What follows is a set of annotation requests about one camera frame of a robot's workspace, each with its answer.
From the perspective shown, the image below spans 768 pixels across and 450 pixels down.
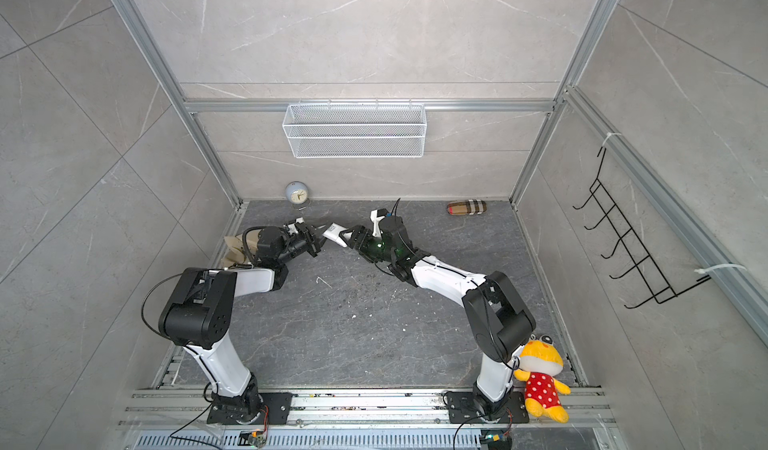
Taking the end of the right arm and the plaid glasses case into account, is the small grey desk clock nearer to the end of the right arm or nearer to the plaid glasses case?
the end of the right arm

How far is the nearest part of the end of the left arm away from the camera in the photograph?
0.74 m

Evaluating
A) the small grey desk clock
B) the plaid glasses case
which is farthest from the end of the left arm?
the plaid glasses case

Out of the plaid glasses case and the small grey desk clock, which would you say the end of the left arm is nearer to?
the small grey desk clock

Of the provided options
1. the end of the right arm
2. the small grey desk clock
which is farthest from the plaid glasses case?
the small grey desk clock

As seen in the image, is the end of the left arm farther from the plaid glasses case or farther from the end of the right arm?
the plaid glasses case

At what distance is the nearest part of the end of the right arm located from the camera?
67cm
